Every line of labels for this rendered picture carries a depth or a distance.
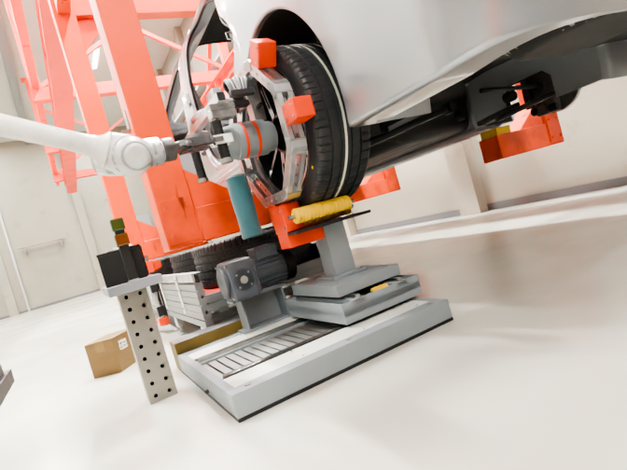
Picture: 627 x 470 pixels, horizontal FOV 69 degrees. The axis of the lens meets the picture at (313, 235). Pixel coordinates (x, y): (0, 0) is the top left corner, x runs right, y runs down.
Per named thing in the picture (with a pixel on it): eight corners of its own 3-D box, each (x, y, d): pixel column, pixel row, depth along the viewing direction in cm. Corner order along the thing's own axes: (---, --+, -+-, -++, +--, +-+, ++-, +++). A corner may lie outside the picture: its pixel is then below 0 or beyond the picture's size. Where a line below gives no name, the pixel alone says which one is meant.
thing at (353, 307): (424, 295, 178) (416, 270, 178) (347, 327, 162) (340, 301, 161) (355, 293, 223) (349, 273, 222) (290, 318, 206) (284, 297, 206)
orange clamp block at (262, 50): (277, 67, 168) (276, 41, 163) (257, 69, 164) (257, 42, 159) (268, 62, 173) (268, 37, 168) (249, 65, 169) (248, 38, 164)
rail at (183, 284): (221, 312, 221) (208, 269, 220) (202, 319, 216) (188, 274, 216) (151, 297, 440) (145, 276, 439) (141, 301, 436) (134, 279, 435)
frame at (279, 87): (321, 188, 161) (278, 36, 159) (304, 192, 158) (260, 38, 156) (265, 210, 209) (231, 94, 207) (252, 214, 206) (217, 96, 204)
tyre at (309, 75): (386, 72, 154) (290, 23, 198) (327, 79, 144) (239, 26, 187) (358, 229, 194) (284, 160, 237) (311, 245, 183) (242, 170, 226)
